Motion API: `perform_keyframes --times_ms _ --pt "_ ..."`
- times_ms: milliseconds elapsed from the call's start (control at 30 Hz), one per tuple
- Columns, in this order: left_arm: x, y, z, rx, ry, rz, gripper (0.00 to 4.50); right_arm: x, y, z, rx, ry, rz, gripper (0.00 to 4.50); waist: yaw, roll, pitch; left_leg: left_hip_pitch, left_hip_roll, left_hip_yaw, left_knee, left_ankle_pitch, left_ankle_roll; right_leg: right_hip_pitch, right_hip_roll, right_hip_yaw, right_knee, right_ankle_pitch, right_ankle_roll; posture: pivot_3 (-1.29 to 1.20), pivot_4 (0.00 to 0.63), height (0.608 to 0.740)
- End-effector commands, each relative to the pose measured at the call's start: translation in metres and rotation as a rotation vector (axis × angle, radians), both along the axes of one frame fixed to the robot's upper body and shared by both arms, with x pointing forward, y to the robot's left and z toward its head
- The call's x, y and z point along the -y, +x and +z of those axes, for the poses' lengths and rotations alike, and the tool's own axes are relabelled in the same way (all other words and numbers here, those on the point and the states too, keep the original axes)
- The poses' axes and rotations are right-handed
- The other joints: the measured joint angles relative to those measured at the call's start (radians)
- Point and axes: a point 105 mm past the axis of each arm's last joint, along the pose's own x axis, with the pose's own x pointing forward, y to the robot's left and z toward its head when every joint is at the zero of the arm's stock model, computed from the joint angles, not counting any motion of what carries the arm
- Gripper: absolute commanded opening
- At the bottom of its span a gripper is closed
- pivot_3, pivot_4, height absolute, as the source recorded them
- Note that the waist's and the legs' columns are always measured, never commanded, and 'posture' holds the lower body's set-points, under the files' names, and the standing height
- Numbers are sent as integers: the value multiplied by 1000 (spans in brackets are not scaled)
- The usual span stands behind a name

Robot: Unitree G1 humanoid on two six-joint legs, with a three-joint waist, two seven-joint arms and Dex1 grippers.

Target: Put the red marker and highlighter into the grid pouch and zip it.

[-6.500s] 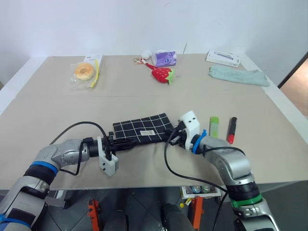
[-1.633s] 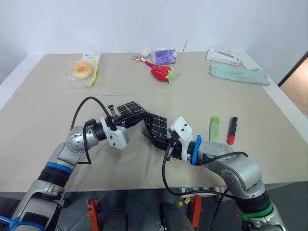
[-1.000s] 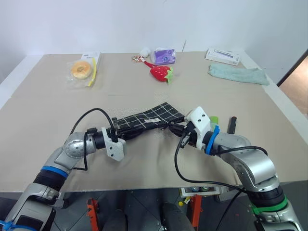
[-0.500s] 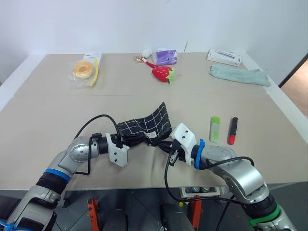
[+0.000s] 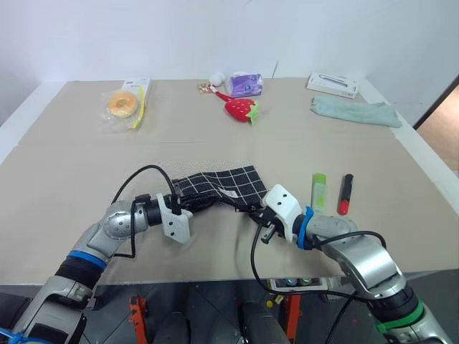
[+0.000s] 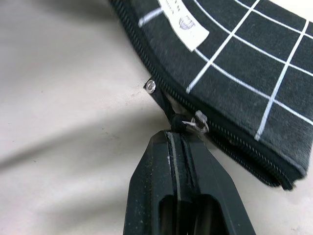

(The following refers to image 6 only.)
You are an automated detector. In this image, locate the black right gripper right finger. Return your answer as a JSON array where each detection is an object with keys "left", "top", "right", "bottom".
[{"left": 178, "top": 133, "right": 250, "bottom": 235}]

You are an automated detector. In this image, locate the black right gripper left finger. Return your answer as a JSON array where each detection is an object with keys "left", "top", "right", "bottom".
[{"left": 124, "top": 130, "right": 182, "bottom": 235}]

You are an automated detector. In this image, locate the black white grid zipper pouch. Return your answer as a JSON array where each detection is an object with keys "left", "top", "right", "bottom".
[{"left": 107, "top": 0, "right": 313, "bottom": 192}]

